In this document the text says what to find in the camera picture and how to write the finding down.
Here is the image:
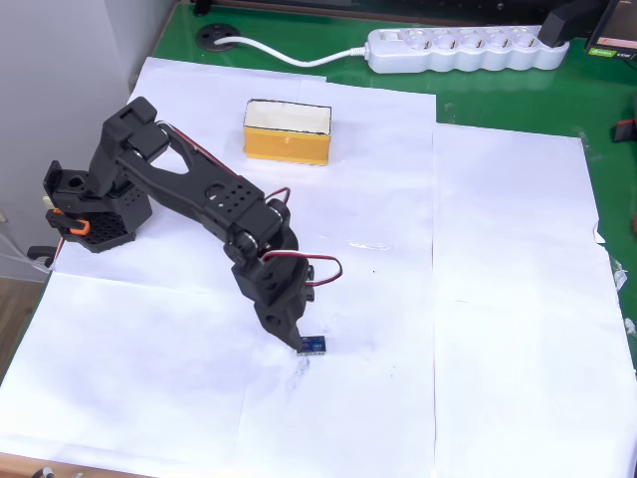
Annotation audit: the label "black orange table clamp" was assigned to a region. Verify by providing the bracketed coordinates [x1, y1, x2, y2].
[44, 207, 93, 237]

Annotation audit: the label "white paper sheets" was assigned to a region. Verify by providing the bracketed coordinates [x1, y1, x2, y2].
[151, 0, 637, 372]

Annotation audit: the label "red black tool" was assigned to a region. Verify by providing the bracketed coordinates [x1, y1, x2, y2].
[610, 119, 637, 144]

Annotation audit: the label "small blue cube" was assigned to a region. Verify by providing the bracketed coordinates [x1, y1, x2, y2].
[297, 336, 328, 357]

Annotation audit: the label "white power strip cable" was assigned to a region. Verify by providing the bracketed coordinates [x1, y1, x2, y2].
[213, 35, 372, 68]

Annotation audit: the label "red black arm servo wire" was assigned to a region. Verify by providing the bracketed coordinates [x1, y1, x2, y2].
[262, 186, 293, 206]

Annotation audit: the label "white paper sheet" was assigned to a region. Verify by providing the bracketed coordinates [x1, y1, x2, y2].
[52, 56, 330, 300]
[431, 121, 637, 478]
[0, 271, 258, 472]
[298, 79, 438, 250]
[238, 241, 438, 478]

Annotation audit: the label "black power plug adapter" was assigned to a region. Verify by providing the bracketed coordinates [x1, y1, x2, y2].
[539, 0, 611, 50]

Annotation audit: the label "yellow box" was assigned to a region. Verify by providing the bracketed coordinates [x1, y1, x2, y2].
[242, 98, 333, 167]

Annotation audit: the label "red white gripper servo wire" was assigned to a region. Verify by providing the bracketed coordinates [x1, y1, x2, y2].
[261, 252, 344, 289]

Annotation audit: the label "black desk cable grommet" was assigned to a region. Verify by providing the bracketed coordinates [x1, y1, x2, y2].
[195, 23, 242, 54]

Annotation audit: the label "white power strip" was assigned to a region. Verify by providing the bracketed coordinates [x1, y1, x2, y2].
[366, 26, 571, 76]

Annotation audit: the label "black box with green label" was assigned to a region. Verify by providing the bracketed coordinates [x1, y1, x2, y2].
[585, 0, 637, 63]

